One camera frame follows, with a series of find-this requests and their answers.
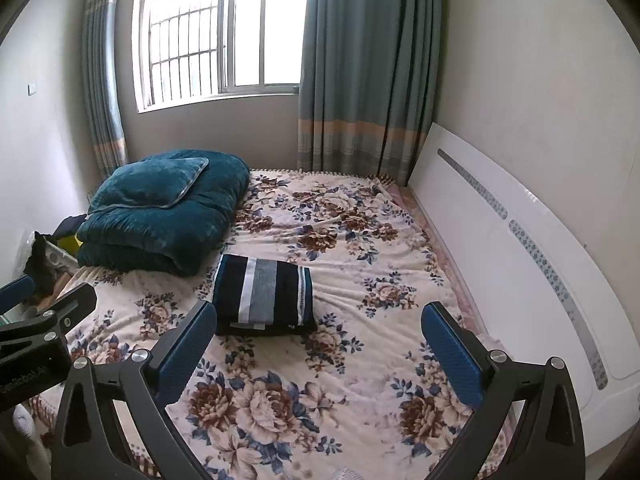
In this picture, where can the teal pillow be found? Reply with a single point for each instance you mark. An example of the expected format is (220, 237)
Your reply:
(145, 185)

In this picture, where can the yellow object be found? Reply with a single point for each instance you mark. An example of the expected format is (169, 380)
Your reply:
(70, 246)

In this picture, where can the wide teal curtain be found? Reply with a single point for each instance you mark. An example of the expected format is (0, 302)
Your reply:
(360, 60)

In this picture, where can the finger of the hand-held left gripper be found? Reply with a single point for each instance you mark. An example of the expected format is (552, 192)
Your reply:
(17, 292)
(75, 302)

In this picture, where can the dark cloth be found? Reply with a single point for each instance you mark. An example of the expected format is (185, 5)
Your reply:
(70, 224)

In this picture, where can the white wall switch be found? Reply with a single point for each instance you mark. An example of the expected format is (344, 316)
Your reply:
(32, 88)

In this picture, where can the narrow teal curtain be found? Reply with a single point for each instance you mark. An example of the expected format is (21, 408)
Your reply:
(102, 85)

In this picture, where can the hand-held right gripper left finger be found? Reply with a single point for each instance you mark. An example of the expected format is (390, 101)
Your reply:
(192, 345)

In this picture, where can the black object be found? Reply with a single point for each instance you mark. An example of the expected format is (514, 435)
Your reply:
(42, 265)

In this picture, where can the teal folded quilt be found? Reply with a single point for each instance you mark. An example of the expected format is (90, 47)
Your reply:
(150, 240)

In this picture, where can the floral fleece blanket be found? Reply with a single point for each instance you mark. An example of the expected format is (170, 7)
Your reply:
(350, 360)

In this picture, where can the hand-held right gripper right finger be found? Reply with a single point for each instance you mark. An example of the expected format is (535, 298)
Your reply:
(450, 350)

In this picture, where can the barred window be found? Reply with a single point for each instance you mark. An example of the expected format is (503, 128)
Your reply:
(250, 25)

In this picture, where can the white fuzzy object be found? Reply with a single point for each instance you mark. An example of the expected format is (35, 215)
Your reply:
(22, 425)

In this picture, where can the navy striped knit garment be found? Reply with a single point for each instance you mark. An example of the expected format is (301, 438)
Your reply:
(265, 290)

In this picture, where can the white glossy bed headboard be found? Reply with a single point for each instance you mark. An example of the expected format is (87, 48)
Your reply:
(500, 240)

